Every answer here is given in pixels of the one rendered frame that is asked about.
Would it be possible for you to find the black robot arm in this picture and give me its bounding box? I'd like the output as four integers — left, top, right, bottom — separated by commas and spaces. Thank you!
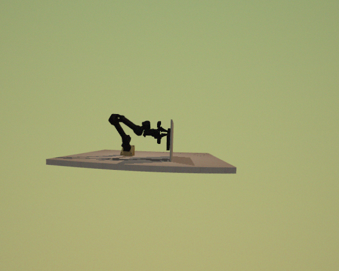
108, 113, 159, 152

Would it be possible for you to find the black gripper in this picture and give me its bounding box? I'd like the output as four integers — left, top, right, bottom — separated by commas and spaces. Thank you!
150, 121, 170, 144

